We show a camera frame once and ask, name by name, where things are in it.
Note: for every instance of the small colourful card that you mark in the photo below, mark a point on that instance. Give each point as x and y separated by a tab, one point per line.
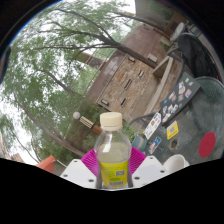
155	145

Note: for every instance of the small yellow card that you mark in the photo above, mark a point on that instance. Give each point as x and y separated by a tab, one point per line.
172	130

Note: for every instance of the flat round red coaster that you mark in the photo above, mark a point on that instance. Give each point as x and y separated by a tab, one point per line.
207	145

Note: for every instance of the wall lamp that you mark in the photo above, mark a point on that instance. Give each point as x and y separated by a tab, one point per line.
132	59
105	102

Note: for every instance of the black laptop with stickers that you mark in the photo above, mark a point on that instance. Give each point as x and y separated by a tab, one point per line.
180	98

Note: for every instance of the clear bottle with yellow label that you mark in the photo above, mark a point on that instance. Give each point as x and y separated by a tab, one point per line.
112	156

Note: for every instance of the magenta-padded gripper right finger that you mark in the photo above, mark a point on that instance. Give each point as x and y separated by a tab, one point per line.
146	170

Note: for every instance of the dark-trunk tree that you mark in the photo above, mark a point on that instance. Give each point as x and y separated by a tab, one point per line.
113	43

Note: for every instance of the small round side table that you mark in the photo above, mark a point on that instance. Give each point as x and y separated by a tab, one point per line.
178	31

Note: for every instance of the white mug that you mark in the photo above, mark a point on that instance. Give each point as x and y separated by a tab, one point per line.
175	163

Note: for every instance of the grey wall box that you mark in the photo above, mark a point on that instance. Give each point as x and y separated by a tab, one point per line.
152	58

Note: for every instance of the leaning tree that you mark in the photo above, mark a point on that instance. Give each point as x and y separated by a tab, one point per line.
40	123

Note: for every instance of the low stone basin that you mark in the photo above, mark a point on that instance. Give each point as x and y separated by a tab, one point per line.
160	86

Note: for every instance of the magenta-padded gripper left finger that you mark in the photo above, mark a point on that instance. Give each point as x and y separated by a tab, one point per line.
78	171

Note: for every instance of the white sticker sheet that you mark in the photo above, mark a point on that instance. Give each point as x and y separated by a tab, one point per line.
152	126

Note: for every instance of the wooden lamp post with globe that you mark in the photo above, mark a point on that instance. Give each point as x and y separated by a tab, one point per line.
87	122

